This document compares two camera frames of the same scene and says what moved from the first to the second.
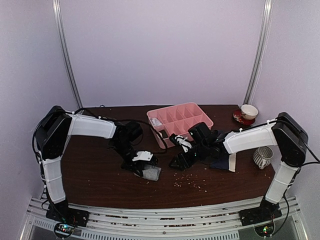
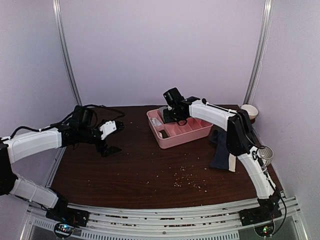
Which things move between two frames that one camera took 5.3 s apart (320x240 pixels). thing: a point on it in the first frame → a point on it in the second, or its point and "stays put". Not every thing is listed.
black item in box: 163,133 stays put
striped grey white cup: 263,156 stays put
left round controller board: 63,229 stays put
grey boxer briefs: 149,173 → 161,111
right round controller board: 265,231 stays put
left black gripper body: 131,166 → 100,147
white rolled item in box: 155,122 stays put
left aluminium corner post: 56,5 stays put
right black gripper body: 189,162 → 174,116
